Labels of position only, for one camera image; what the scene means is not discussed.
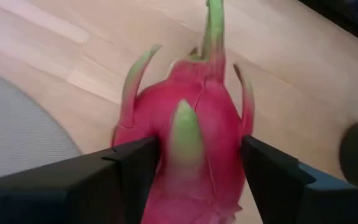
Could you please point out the pink dragon fruit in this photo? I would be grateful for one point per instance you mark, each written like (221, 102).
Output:
(210, 124)

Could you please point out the round grey mat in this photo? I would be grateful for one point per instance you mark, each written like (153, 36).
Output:
(17, 133)

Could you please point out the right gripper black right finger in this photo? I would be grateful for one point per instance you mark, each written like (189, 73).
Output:
(291, 202)

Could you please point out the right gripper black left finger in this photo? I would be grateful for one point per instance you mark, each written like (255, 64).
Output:
(73, 193)

